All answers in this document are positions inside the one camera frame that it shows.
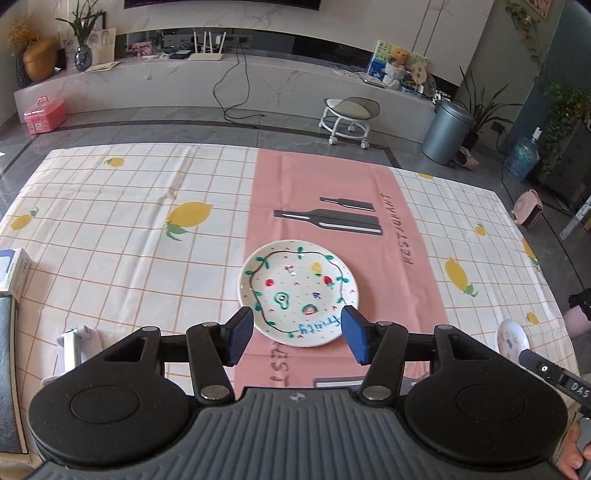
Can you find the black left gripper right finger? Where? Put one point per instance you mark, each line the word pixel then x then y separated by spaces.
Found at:
pixel 366 340

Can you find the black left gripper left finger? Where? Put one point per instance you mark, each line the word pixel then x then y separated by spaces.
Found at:
pixel 211 344

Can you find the white fruit-painted ceramic plate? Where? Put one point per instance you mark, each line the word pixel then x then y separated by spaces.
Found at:
pixel 296 290

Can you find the small white sticker plate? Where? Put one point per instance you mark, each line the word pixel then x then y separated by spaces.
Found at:
pixel 511 340

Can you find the right human hand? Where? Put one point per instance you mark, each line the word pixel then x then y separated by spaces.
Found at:
pixel 568 458

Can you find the grey white dish rack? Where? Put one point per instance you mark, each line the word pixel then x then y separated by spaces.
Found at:
pixel 75 346

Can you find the pink space heater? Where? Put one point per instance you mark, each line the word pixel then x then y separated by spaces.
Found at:
pixel 527 209

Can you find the white rolling stool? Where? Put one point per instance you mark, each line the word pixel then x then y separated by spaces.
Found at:
pixel 349 119

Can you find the grey metal trash can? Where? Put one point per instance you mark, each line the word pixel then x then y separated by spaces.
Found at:
pixel 447 132

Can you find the white blue carton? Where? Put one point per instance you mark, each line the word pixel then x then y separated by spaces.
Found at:
pixel 14 268

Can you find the blue water jug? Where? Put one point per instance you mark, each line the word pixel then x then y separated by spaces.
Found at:
pixel 524 156

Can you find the tall green houseplant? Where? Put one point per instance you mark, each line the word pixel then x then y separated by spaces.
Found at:
pixel 485 109

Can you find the teddy bear toy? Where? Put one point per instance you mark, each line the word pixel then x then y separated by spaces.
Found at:
pixel 395 69

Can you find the white wifi router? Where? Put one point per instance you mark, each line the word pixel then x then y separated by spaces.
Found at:
pixel 210 49

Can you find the pink storage box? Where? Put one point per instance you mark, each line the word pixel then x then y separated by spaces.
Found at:
pixel 45 116

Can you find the orange round vase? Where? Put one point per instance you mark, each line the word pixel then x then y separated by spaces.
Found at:
pixel 40 59

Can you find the blue vase with plant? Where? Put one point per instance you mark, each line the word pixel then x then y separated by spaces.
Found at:
pixel 84 19

